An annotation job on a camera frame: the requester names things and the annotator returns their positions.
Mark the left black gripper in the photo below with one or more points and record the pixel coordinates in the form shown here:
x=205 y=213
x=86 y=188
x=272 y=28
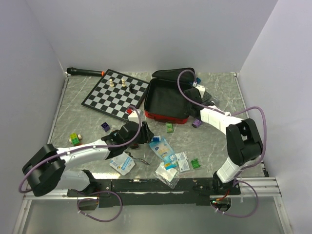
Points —
x=146 y=134

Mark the white blue mask packet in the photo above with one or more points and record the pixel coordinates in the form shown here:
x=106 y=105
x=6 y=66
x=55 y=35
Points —
x=123 y=163

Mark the small green box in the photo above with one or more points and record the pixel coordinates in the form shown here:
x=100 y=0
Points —
x=169 y=127

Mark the red black medicine bag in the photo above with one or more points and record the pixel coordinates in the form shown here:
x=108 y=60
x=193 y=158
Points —
x=164 y=102

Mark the brown medicine bottle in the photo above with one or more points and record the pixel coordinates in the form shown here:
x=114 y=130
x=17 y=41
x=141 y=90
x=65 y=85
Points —
x=134 y=146

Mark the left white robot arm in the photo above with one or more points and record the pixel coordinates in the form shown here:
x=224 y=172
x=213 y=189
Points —
x=47 y=168

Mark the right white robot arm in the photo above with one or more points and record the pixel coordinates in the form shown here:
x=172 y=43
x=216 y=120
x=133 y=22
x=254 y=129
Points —
x=244 y=145

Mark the purple tube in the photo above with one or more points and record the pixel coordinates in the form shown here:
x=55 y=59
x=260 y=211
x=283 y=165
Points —
x=196 y=123

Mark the grey lego baseplate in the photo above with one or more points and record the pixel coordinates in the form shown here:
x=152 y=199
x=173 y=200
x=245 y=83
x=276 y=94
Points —
x=206 y=99

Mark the purple toy block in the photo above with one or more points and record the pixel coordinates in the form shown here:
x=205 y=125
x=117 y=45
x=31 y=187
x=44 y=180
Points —
x=105 y=126

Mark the blue cotton swab bag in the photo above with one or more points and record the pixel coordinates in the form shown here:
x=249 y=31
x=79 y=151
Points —
x=164 y=151

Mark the black white chessboard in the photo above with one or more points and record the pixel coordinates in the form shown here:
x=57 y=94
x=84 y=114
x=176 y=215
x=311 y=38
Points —
x=114 y=101

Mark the white alcohol pad packet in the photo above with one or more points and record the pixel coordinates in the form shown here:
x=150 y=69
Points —
x=181 y=156

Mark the white chess piece left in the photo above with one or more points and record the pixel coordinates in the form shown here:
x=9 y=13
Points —
x=111 y=83

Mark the green yellow toy block car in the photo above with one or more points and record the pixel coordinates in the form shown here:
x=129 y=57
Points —
x=75 y=139

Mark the green plastic clip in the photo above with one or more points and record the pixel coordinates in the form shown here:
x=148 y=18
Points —
x=195 y=163

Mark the white blue pad packet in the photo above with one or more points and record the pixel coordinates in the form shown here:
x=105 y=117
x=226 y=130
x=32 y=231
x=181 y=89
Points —
x=183 y=165

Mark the clear zip bag gauze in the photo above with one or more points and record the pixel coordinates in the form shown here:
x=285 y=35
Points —
x=168 y=177

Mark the black microphone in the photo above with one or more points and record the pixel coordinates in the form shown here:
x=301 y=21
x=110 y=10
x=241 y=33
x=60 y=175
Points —
x=83 y=72

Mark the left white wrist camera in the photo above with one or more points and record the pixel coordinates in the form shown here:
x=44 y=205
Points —
x=134 y=117

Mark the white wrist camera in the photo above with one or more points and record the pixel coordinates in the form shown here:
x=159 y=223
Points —
x=200 y=88
x=134 y=117

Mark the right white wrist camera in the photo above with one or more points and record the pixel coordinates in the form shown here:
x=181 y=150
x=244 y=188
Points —
x=200 y=88

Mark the black handled scissors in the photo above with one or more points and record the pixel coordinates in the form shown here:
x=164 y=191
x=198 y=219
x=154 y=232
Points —
x=137 y=159

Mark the black mounting rail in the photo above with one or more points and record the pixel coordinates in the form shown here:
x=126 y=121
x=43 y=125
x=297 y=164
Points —
x=196 y=191

